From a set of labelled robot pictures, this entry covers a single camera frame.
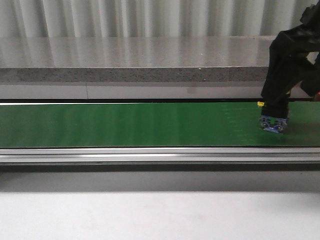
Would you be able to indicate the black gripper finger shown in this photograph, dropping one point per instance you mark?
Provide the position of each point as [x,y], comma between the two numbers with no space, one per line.
[283,74]

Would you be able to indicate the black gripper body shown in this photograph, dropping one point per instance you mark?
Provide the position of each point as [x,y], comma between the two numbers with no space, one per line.
[301,40]

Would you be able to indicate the yellow mushroom push button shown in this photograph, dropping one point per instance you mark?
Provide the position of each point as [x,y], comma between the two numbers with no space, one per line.
[273,118]

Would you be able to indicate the grey stone countertop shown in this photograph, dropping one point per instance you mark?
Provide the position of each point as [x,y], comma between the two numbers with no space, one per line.
[133,68]

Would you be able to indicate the green conveyor belt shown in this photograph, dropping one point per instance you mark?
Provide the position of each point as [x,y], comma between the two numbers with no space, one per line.
[180,124]

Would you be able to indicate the white pleated curtain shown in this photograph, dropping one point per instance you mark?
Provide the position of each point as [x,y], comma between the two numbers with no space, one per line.
[148,18]

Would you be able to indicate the aluminium conveyor front rail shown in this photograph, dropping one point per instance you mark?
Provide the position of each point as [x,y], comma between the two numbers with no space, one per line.
[160,159]

